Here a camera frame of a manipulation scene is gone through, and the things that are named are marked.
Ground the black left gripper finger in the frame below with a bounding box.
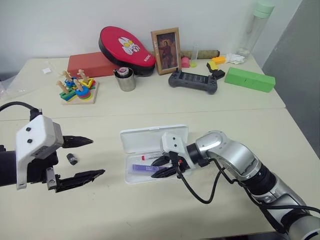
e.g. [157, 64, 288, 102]
[62, 135, 95, 149]
[55, 169, 106, 194]

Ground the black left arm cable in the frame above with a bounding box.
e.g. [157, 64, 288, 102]
[0, 100, 43, 121]

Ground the brown rolled scroll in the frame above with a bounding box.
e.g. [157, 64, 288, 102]
[180, 49, 221, 60]

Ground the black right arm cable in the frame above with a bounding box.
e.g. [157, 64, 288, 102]
[174, 157, 320, 235]

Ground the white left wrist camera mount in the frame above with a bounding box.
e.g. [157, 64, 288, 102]
[15, 114, 65, 191]

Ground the white plastic pencil case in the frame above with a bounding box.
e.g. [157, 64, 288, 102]
[119, 123, 190, 185]

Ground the red white marker pen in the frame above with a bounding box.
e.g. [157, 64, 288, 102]
[140, 153, 166, 161]

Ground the green rectangular block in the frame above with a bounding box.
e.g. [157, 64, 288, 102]
[223, 66, 277, 94]

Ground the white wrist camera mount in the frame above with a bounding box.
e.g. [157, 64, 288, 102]
[159, 132, 195, 174]
[15, 114, 65, 191]

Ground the red black punching pad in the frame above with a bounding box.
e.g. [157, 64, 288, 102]
[97, 26, 157, 78]

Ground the purple clear lead box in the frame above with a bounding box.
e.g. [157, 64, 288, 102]
[131, 163, 161, 174]

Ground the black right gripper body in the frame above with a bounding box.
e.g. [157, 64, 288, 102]
[169, 151, 187, 176]

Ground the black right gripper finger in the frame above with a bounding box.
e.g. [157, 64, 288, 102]
[150, 165, 180, 179]
[150, 155, 174, 167]

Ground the stainless steel cup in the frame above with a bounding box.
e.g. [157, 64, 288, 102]
[112, 66, 137, 93]

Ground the clear bottle green lid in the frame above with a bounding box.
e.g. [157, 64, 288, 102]
[235, 0, 276, 60]

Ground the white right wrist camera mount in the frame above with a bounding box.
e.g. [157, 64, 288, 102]
[159, 132, 195, 174]

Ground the red rectangular block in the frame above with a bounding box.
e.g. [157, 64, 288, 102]
[67, 51, 116, 79]

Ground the yellow black toy piece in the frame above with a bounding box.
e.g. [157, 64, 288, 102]
[206, 60, 219, 74]

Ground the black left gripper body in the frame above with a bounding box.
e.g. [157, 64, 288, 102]
[25, 150, 61, 192]

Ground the grey handheld game controller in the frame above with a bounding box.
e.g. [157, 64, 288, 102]
[167, 70, 219, 96]

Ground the colourful wooden stacking toy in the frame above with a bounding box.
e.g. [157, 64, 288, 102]
[55, 69, 101, 106]

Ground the orange toy block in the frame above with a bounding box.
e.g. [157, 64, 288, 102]
[211, 56, 227, 66]

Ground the crumpled white tissue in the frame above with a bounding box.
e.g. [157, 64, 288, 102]
[225, 52, 246, 66]

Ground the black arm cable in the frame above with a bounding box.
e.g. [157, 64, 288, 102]
[0, 100, 43, 121]
[174, 157, 320, 235]

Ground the small black cap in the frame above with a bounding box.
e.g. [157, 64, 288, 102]
[66, 152, 78, 166]

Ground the wooden picture frame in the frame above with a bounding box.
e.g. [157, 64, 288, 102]
[150, 27, 183, 76]

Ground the clear plastic bag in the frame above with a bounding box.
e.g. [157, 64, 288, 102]
[0, 58, 66, 101]

